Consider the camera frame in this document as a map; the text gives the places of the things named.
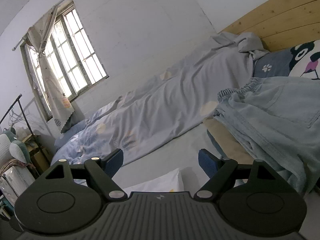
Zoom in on folded beige garment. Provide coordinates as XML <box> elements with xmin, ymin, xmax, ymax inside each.
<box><xmin>203</xmin><ymin>117</ymin><xmax>254</xmax><ymax>164</ymax></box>

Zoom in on blue printed bed sheet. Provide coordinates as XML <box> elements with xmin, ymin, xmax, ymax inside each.
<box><xmin>113</xmin><ymin>124</ymin><xmax>223</xmax><ymax>194</ymax></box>

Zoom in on white yellow plastic mailer bag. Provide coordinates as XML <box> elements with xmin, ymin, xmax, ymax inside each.
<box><xmin>124</xmin><ymin>168</ymin><xmax>184</xmax><ymax>196</ymax></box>

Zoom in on blue pillow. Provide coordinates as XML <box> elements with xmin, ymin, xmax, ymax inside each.
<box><xmin>54</xmin><ymin>119</ymin><xmax>88</xmax><ymax>151</ymax></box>

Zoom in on crumpled blue duvet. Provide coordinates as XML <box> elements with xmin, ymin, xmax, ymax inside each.
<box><xmin>53</xmin><ymin>32</ymin><xmax>267</xmax><ymax>164</ymax></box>

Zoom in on patterned window curtain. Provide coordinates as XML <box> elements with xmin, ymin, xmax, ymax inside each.
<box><xmin>23</xmin><ymin>5</ymin><xmax>74</xmax><ymax>133</ymax></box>

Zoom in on folded light blue jeans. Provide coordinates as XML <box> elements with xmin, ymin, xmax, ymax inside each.
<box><xmin>213</xmin><ymin>76</ymin><xmax>319</xmax><ymax>195</ymax></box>

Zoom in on pink folded blanket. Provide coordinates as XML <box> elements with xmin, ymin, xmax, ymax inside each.
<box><xmin>0</xmin><ymin>159</ymin><xmax>36</xmax><ymax>176</ymax></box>

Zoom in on window with bars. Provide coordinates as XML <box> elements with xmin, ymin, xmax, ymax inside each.
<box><xmin>20</xmin><ymin>0</ymin><xmax>108</xmax><ymax>120</ymax></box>

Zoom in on black clothes rack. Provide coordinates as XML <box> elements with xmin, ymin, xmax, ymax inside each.
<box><xmin>1</xmin><ymin>94</ymin><xmax>34</xmax><ymax>135</ymax></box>

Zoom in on panda print pillow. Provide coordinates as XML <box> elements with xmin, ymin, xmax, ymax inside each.
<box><xmin>253</xmin><ymin>40</ymin><xmax>320</xmax><ymax>80</ymax></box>

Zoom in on wooden bed frame board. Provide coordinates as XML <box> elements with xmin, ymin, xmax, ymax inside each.
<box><xmin>223</xmin><ymin>0</ymin><xmax>320</xmax><ymax>51</ymax></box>

